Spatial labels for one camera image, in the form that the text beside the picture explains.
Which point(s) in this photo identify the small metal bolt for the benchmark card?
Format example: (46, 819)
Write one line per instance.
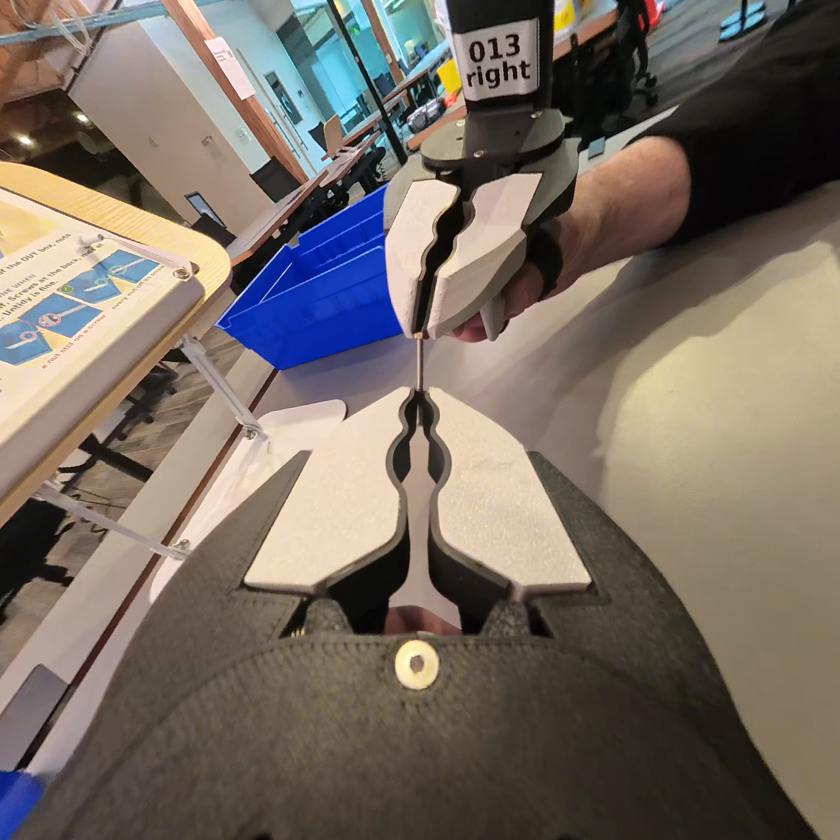
(420, 364)

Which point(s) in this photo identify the person's right forearm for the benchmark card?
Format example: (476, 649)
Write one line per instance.
(754, 131)

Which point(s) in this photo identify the grey flat panel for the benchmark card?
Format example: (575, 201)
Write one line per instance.
(29, 715)

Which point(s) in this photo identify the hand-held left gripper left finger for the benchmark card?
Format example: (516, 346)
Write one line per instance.
(334, 512)

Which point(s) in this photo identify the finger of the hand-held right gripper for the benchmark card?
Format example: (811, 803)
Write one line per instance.
(407, 249)
(492, 243)

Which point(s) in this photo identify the blue plastic bin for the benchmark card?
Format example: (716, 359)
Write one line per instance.
(315, 321)
(341, 223)

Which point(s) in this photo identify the instruction sheet on wooden stand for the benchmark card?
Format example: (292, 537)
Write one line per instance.
(164, 216)

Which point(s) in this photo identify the clear acrylic bracket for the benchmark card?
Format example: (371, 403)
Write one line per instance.
(131, 535)
(216, 387)

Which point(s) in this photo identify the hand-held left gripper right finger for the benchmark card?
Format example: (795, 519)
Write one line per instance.
(505, 518)

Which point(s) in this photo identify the black chair base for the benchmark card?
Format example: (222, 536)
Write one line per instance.
(124, 453)

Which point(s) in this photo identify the black office chair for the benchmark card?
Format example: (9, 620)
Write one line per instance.
(275, 180)
(633, 52)

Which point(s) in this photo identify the long brown desk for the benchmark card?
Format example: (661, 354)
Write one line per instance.
(275, 220)

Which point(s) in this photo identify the printed instruction sheet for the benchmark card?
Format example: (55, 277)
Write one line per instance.
(79, 295)

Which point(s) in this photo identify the black metal pole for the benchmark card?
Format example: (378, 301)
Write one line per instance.
(374, 92)

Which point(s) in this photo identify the silver portable radio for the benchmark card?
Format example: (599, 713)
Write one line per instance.
(426, 117)

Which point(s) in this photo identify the wooden pillar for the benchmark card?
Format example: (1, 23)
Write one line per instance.
(262, 124)

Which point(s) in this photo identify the person's right hand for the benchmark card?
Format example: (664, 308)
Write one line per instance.
(617, 216)

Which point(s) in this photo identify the blue plastic object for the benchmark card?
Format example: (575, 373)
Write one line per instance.
(16, 807)

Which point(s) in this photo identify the yellow container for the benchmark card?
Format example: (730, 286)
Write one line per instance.
(448, 75)

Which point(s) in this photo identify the white paper sign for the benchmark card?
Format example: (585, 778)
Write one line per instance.
(228, 69)

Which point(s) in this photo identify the white flat mat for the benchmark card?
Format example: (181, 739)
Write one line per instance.
(295, 420)

